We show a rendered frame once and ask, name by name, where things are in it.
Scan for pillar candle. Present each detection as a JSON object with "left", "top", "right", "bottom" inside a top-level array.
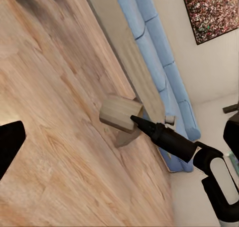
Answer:
[{"left": 99, "top": 93, "right": 144, "bottom": 134}]

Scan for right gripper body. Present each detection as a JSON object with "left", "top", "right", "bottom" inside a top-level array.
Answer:
[{"left": 151, "top": 122, "right": 185, "bottom": 155}]

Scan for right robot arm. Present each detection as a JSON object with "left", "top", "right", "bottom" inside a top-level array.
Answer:
[{"left": 130, "top": 115, "right": 239, "bottom": 227}]

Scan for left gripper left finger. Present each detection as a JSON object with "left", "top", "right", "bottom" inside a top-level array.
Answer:
[{"left": 0, "top": 120, "right": 26, "bottom": 180}]

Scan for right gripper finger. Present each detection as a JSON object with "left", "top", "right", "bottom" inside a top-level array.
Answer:
[
  {"left": 138, "top": 125, "right": 154, "bottom": 137},
  {"left": 130, "top": 115, "right": 158, "bottom": 133}
]

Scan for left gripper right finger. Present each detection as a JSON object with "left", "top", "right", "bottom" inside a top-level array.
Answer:
[{"left": 223, "top": 120, "right": 239, "bottom": 161}]

